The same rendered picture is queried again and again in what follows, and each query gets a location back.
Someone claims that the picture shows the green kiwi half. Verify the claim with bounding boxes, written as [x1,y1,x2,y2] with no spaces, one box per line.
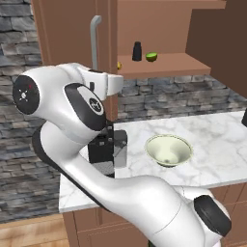
[145,52,158,63]

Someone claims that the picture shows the grey cabinet door handle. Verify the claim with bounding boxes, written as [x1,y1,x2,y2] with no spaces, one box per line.
[89,14,103,72]

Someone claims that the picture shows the dark object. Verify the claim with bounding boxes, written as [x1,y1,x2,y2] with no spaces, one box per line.
[240,107,247,128]

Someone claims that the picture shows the brown cabinet door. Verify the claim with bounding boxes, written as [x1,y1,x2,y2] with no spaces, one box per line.
[31,0,119,123]

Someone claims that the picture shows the brown open wall shelf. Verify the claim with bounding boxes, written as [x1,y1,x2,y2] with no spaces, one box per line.
[116,0,228,81]

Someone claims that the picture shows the pale green bowl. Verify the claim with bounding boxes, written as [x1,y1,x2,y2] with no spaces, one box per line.
[144,133,194,169]

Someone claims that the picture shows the black shaker bottle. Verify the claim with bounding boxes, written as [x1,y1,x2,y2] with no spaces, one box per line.
[131,41,143,62]

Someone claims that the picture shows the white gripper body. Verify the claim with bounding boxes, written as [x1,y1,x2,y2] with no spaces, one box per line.
[105,72,125,97]

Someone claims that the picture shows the brown wall cabinet panel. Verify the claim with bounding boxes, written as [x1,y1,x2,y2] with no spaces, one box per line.
[185,0,247,99]

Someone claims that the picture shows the black and grey coffee machine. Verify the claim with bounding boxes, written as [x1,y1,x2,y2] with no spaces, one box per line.
[87,120,129,178]

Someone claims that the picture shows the brown base cabinets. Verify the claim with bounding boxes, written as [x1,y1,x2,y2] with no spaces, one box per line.
[62,182,247,247]

